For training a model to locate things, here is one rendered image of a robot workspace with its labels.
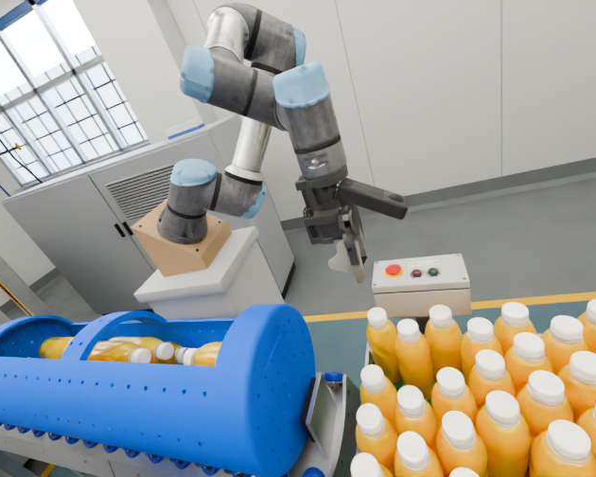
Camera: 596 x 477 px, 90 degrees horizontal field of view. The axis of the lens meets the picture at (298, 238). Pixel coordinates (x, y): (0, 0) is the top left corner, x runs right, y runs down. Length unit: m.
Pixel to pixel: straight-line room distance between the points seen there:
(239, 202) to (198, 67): 0.46
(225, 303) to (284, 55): 0.69
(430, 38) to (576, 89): 1.22
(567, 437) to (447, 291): 0.31
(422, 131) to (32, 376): 3.02
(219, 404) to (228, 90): 0.48
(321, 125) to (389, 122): 2.66
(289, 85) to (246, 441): 0.50
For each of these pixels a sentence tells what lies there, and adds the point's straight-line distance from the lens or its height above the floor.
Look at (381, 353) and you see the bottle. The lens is 0.71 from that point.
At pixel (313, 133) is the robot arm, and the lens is 0.45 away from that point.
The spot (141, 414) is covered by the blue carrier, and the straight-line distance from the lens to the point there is 0.64.
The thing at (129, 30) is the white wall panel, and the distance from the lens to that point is 3.40.
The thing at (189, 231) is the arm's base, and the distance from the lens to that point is 0.96.
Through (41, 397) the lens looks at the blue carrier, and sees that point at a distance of 0.88.
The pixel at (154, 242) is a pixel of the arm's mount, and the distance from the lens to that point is 1.00.
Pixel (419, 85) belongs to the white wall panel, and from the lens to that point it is 3.08.
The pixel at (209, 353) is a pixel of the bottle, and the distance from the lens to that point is 0.62.
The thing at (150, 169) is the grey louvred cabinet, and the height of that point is 1.32.
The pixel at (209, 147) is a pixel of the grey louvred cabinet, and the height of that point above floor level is 1.35.
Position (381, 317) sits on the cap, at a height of 1.09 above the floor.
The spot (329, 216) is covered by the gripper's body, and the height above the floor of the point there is 1.35.
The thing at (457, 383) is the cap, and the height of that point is 1.09.
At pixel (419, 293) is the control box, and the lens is 0.73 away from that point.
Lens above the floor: 1.56
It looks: 27 degrees down
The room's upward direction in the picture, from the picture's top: 21 degrees counter-clockwise
